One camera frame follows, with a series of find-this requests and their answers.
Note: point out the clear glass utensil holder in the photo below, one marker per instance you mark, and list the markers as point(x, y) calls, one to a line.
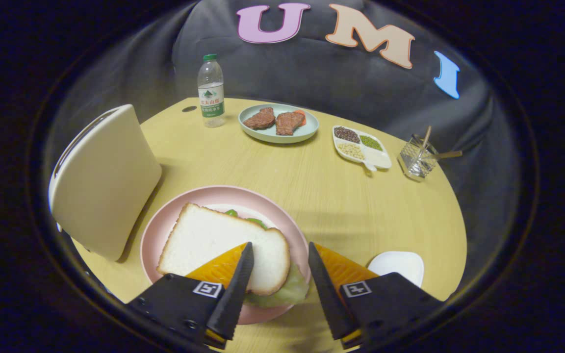
point(417, 164)

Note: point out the pink plate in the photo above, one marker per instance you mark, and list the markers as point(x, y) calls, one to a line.
point(174, 206)

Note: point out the orange carrot slice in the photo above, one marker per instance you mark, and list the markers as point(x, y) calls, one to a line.
point(302, 117)

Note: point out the pile of dark beans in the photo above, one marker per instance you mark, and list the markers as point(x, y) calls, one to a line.
point(346, 134)

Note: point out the black backdrop cloth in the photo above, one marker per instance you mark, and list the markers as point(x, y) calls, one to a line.
point(312, 73)

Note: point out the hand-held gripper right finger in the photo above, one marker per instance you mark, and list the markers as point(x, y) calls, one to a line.
point(329, 299)

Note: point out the white bread slice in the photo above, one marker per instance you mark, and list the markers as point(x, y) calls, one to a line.
point(214, 240)

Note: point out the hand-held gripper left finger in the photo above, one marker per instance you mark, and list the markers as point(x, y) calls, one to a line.
point(236, 294)

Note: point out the wooden utensil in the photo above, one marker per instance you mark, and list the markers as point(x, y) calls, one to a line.
point(426, 137)
point(449, 154)

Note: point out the pile of green beans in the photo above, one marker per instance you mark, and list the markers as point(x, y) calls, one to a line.
point(371, 142)

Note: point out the pale green plate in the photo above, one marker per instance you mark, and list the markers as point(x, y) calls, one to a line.
point(272, 138)

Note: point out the green lettuce leaf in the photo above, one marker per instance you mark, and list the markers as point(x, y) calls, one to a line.
point(287, 292)

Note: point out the pile of yellow beans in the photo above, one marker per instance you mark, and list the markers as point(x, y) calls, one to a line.
point(350, 151)

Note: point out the cream toaster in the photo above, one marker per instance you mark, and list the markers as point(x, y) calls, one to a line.
point(103, 186)

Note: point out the brown meat patty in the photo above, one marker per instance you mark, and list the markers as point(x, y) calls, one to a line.
point(289, 123)
point(260, 119)

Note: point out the white divided dish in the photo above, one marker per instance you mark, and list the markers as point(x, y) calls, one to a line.
point(378, 159)

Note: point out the white plate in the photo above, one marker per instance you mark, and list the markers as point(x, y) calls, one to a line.
point(398, 264)

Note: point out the clear plastic water bottle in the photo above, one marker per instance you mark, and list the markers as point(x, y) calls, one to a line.
point(211, 98)

